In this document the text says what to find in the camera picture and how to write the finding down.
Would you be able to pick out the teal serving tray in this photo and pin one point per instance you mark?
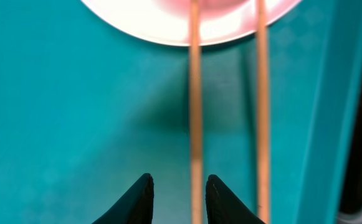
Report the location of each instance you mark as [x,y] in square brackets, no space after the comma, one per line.
[86,109]

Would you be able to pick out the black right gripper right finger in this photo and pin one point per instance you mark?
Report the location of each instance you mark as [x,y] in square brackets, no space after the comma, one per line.
[224,207]

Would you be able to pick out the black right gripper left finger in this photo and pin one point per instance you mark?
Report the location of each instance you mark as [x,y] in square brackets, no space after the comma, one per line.
[135,206]

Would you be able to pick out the large pink plate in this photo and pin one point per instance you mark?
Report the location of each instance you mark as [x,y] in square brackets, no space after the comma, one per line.
[167,21]

